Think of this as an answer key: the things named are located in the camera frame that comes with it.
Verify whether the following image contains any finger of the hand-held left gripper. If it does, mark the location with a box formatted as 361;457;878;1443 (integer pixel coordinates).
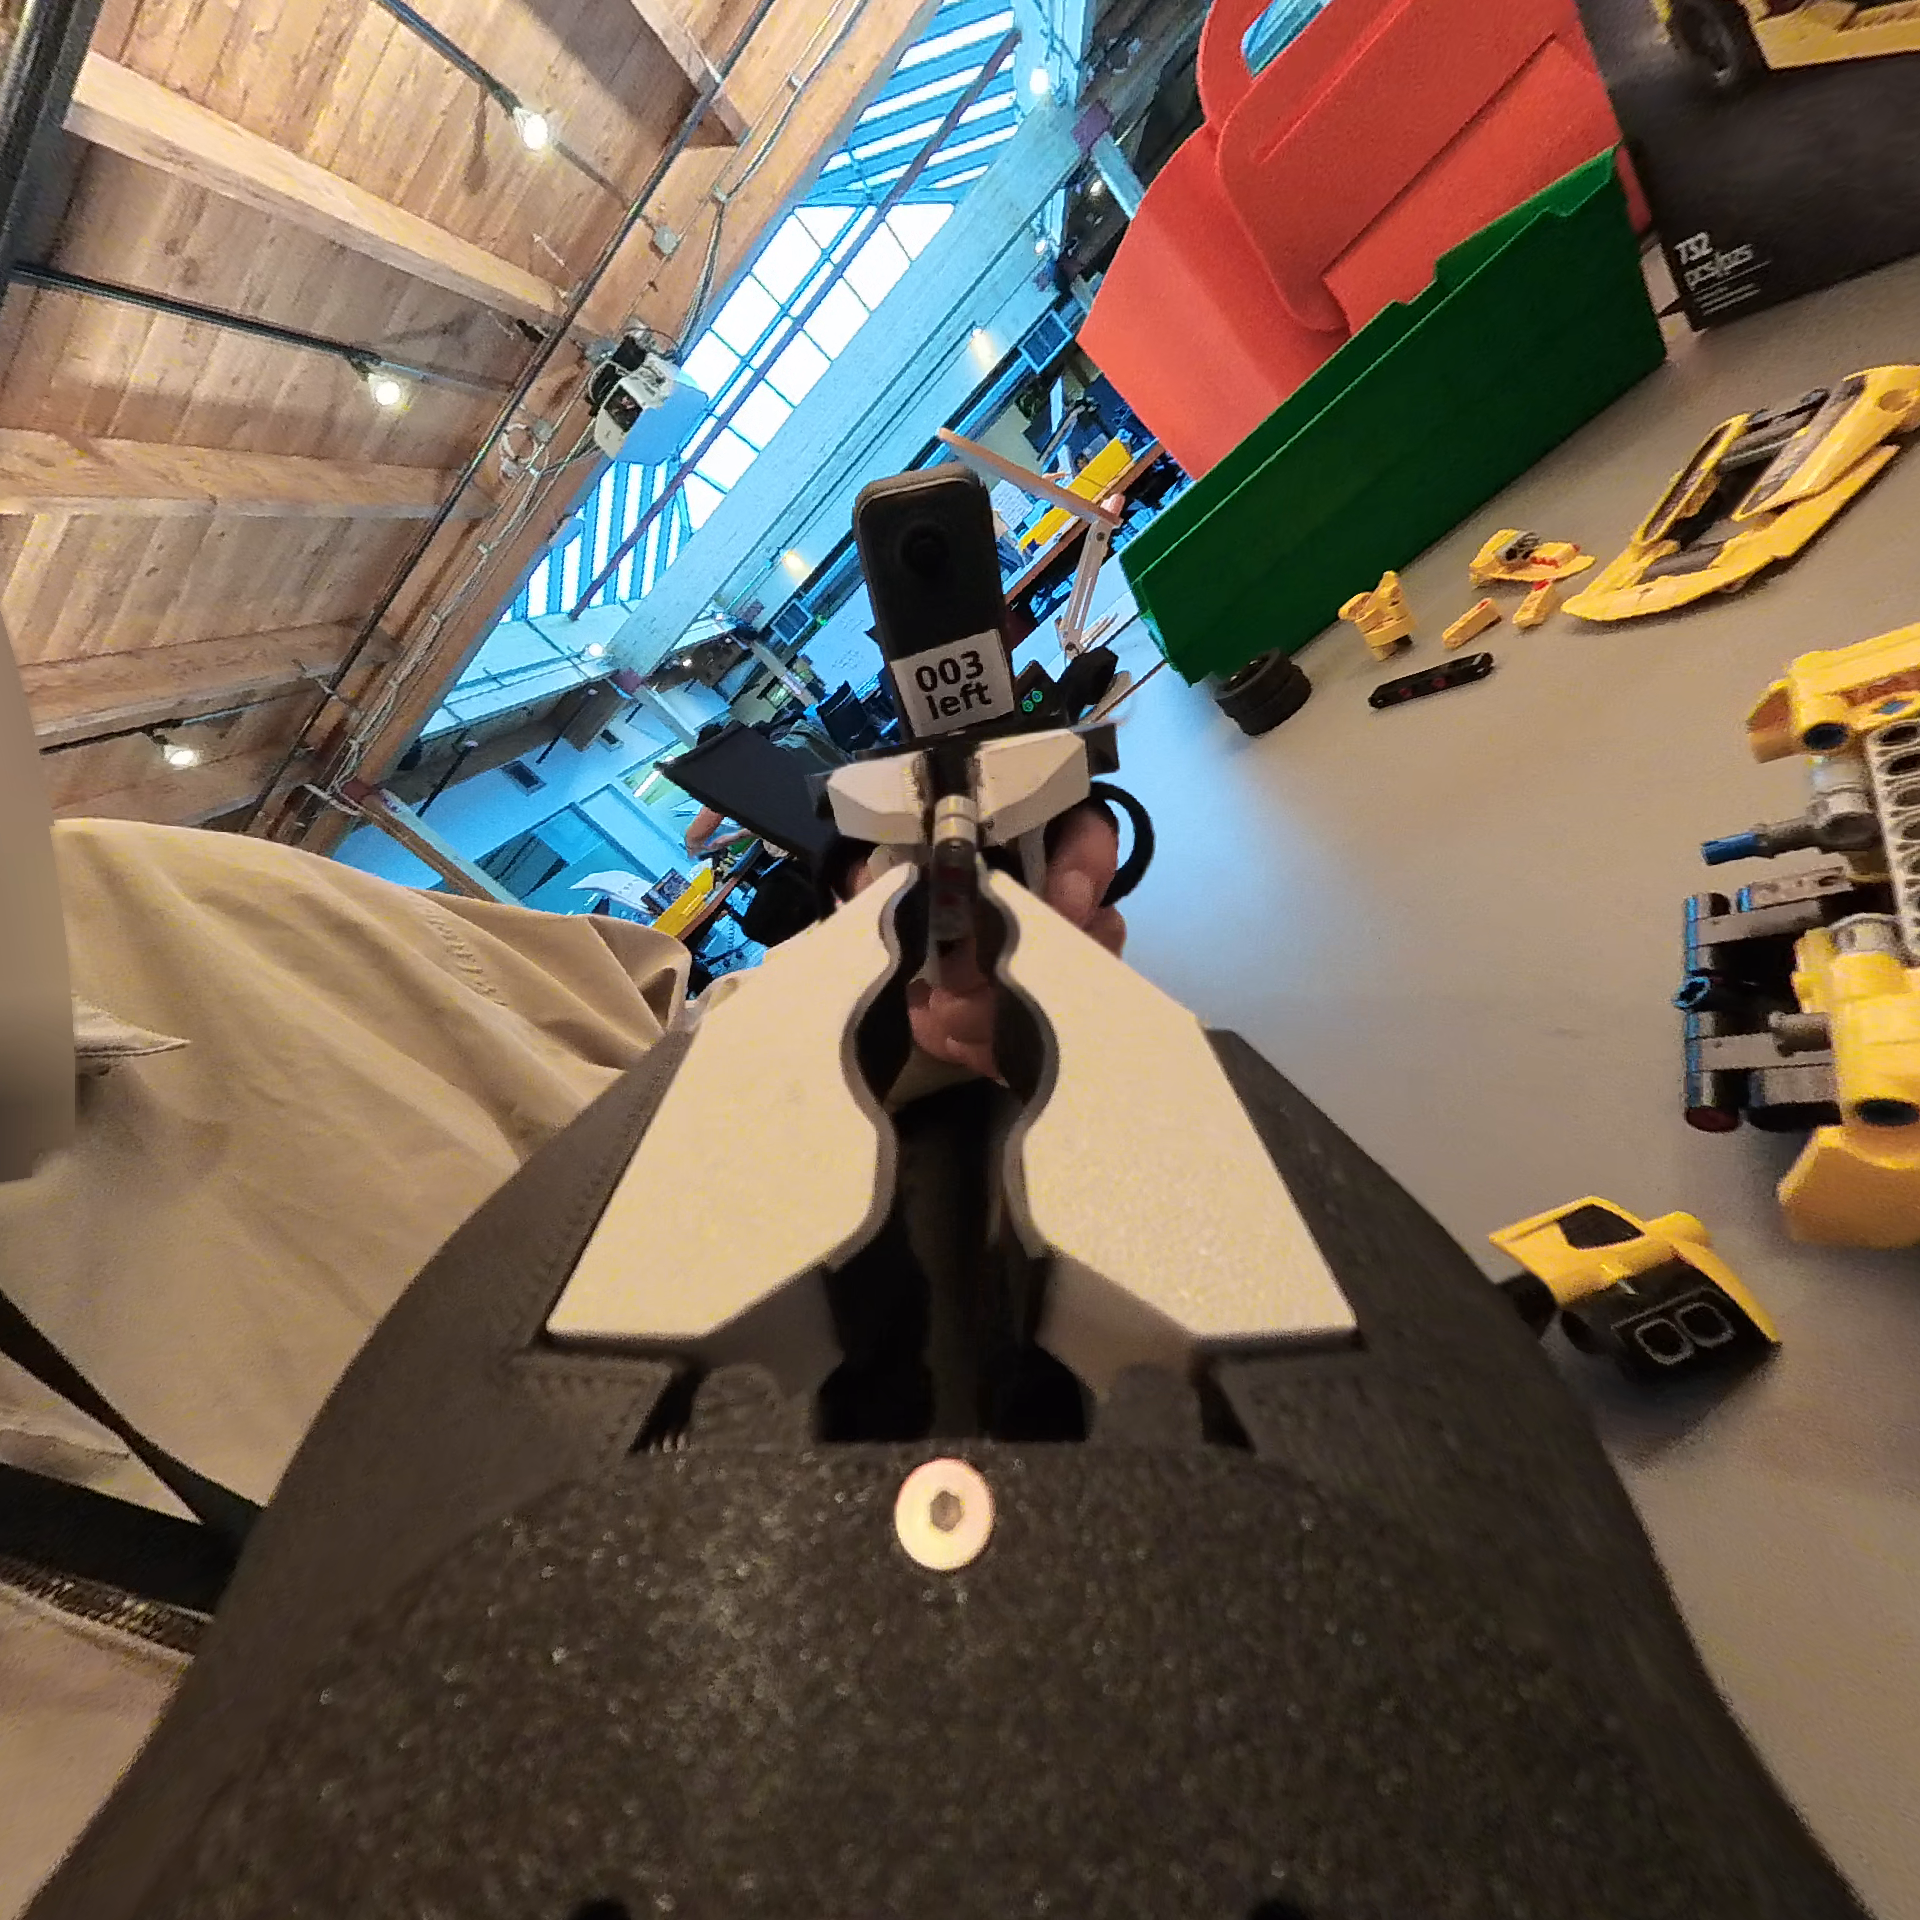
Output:
969;731;1092;843
825;751;937;846

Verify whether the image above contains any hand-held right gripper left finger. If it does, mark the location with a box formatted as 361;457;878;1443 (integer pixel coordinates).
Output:
543;865;923;1343

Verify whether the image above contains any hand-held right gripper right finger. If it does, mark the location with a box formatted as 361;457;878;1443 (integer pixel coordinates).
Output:
977;865;1361;1377

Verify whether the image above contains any small yellow brick assembly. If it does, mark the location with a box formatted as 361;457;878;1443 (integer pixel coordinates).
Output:
1486;1193;1783;1379

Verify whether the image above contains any person's left forearm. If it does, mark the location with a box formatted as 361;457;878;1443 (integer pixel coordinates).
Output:
450;884;744;1142

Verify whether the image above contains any wooden desk lamp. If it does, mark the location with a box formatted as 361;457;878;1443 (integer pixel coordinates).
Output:
935;425;1145;663

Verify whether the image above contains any person's left hand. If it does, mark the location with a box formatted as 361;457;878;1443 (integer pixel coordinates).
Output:
903;821;1130;1081

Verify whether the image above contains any black toy tire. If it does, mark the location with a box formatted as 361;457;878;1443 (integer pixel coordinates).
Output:
1212;650;1316;737

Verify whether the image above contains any white ceiling projector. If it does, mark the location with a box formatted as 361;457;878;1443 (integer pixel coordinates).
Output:
581;335;680;455

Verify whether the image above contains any black brick beam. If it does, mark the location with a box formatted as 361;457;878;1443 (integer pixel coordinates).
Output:
1366;650;1500;712

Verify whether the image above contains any person's beige jacket torso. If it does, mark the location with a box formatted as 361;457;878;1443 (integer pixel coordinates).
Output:
0;815;708;1883

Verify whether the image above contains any green plastic bin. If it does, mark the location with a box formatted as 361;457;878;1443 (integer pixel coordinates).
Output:
1115;149;1672;686

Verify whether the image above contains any red plastic bin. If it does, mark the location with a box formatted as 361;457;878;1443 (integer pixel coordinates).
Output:
1073;0;1651;479

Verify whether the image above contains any yellow toy brick car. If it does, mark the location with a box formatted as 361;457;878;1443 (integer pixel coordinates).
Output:
1674;624;1920;1251

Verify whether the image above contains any yellow brick body panel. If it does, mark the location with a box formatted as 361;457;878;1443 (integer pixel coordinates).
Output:
1558;363;1920;625

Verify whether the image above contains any dark toy car set box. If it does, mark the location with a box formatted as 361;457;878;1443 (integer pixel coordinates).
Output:
1573;0;1920;333

